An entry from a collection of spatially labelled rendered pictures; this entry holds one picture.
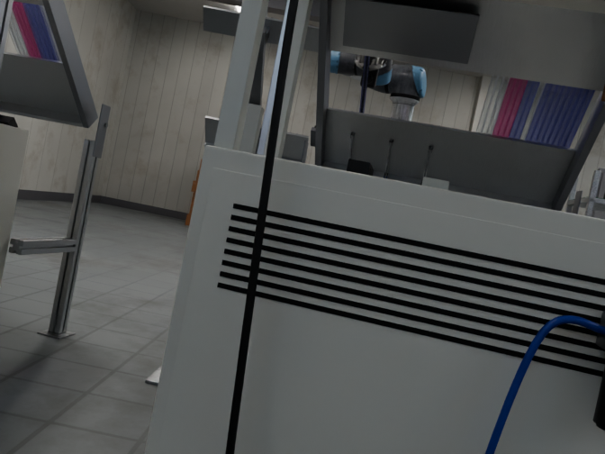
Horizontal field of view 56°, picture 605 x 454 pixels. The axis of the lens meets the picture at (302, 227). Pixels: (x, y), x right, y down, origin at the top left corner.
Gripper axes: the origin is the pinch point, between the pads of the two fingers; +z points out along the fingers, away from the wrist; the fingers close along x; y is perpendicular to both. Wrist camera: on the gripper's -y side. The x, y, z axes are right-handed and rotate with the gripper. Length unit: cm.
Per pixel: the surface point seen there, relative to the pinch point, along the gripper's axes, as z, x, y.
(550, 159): 10, 53, -13
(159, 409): 111, -9, -17
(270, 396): 109, 6, -12
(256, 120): 12.1, -28.1, -15.7
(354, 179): 92, 12, 14
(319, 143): 12.7, -8.9, -19.2
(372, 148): 8.5, 5.9, -19.6
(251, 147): 16.3, -27.9, -22.3
